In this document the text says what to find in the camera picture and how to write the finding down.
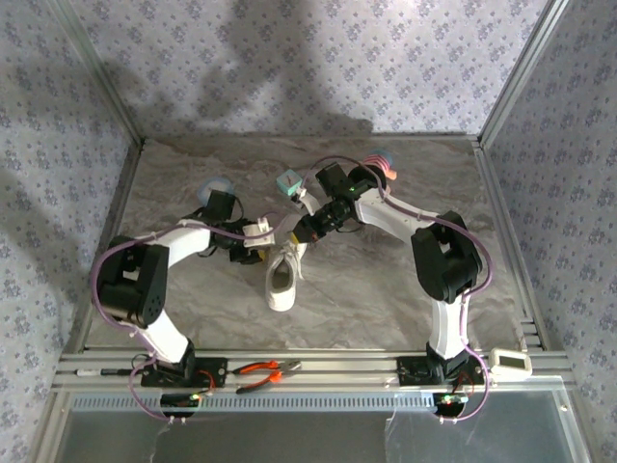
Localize white sneaker shoe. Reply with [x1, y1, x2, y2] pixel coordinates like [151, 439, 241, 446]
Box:
[264, 213, 310, 313]

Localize round blue lidded container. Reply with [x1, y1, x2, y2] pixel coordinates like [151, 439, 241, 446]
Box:
[198, 177, 235, 206]

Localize teal cube box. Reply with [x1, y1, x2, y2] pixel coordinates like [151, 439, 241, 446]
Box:
[275, 169, 305, 199]

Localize small black circuit board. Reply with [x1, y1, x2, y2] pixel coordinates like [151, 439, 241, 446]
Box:
[159, 392, 203, 419]
[433, 392, 470, 418]

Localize black and white marker pen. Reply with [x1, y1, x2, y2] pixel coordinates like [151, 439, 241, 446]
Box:
[75, 367, 139, 378]

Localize white device with display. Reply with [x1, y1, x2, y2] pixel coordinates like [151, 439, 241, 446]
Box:
[488, 347, 534, 379]

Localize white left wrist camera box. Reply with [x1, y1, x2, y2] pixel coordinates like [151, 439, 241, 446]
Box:
[242, 217, 276, 250]

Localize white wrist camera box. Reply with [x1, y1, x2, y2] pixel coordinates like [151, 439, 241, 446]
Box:
[242, 217, 276, 250]
[293, 187, 317, 214]

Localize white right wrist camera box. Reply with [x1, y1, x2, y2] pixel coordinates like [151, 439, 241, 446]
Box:
[293, 187, 317, 214]

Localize orange handled pliers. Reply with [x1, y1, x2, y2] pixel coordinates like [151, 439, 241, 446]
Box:
[231, 358, 305, 396]

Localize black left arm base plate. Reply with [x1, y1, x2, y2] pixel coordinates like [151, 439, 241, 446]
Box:
[139, 356, 229, 390]

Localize aluminium enclosure frame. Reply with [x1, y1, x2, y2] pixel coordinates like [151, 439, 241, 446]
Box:
[28, 0, 595, 463]

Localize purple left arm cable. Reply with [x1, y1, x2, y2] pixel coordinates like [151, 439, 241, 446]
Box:
[88, 210, 282, 426]

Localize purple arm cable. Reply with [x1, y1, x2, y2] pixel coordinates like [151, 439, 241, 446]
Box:
[303, 154, 496, 426]
[88, 210, 282, 426]

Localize grey slotted cable duct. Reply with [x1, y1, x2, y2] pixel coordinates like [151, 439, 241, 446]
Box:
[70, 389, 438, 412]

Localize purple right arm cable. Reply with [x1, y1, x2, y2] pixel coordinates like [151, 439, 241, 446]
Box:
[303, 154, 496, 426]

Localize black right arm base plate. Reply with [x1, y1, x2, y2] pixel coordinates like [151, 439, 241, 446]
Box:
[396, 355, 489, 388]

